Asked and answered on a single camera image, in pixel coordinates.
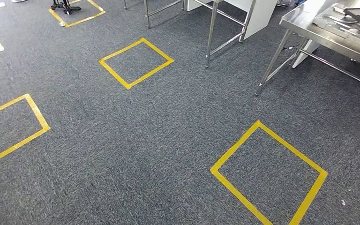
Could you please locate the steel workbench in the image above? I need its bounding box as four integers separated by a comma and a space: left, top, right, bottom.
195, 0, 258, 69

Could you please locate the yellow floor tape square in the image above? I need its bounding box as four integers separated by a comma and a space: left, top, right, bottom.
0, 93, 51, 165
48, 0, 106, 29
98, 37, 175, 90
210, 120, 329, 225

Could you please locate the steel table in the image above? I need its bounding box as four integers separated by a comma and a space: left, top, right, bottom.
123, 0, 186, 29
254, 0, 360, 97

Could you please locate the white cabinet counter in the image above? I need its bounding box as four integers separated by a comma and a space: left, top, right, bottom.
187, 0, 278, 40

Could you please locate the black tripod stand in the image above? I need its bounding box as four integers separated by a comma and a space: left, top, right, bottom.
50, 0, 82, 15

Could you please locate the grey stamped metal plate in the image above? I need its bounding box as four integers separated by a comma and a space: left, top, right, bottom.
312, 2, 360, 43

